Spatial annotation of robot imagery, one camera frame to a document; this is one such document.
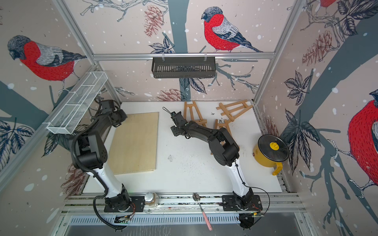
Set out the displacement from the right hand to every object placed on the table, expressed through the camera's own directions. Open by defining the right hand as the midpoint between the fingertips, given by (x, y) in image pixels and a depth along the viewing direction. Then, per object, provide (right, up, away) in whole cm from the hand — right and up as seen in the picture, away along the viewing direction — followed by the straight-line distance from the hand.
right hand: (178, 125), depth 100 cm
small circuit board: (-25, -44, -29) cm, 58 cm away
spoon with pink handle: (+12, -36, -23) cm, 45 cm away
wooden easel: (+43, +11, +15) cm, 47 cm away
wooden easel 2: (+17, +3, +2) cm, 17 cm away
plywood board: (-27, -12, -6) cm, 31 cm away
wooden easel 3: (+34, +1, +4) cm, 34 cm away
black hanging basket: (+4, +42, +6) cm, 43 cm away
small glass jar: (-9, -31, -34) cm, 47 cm away
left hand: (-36, +9, -3) cm, 37 cm away
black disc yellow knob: (+58, -14, -14) cm, 61 cm away
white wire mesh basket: (-52, +6, -29) cm, 60 cm away
